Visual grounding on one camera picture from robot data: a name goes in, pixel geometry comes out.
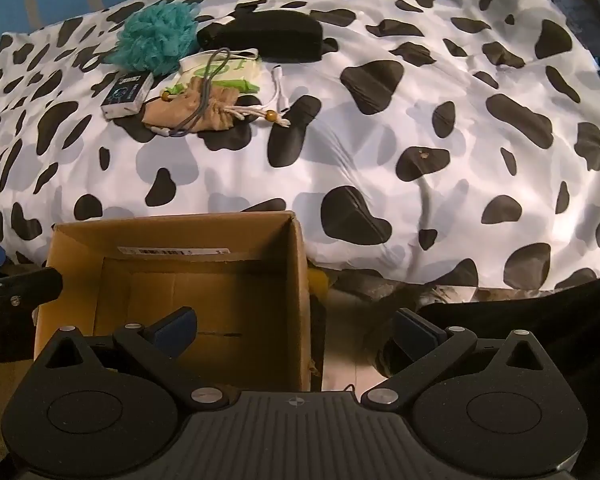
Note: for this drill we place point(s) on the cow print blanket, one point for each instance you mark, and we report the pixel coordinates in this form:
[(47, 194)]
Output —
[(380, 170)]

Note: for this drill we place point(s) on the green white wet wipes pack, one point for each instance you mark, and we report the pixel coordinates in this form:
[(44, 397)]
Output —
[(240, 72)]

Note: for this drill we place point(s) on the teal bath pouf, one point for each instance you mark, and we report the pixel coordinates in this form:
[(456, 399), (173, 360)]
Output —
[(152, 35)]

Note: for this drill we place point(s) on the dark cloth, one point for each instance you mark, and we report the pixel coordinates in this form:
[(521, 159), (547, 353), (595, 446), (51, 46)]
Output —
[(530, 320)]

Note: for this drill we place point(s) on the small black white box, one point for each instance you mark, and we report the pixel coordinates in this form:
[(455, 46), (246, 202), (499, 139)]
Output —
[(125, 95)]

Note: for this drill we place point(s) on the black soft case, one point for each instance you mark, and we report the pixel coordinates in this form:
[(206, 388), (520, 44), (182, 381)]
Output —
[(280, 35)]

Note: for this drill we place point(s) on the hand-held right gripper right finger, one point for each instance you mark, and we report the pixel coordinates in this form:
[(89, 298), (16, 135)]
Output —
[(415, 332)]

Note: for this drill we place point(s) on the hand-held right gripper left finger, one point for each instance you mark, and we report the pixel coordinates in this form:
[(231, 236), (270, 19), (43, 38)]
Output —
[(177, 327)]

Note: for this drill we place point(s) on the brown cardboard box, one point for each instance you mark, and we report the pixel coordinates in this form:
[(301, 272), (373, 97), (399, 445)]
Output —
[(190, 240)]

